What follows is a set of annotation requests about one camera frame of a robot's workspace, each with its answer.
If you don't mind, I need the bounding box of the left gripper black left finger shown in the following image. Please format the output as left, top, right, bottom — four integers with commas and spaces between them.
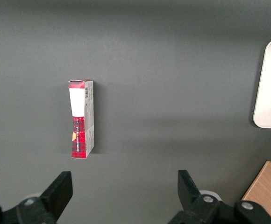
15, 171, 74, 224

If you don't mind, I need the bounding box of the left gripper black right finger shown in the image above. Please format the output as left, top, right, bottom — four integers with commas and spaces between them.
167, 169, 223, 224

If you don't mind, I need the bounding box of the wooden drawer cabinet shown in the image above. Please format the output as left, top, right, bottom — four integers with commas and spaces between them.
241, 160, 271, 224

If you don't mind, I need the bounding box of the red plaid cardboard box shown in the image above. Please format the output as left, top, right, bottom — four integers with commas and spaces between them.
68, 79, 95, 160

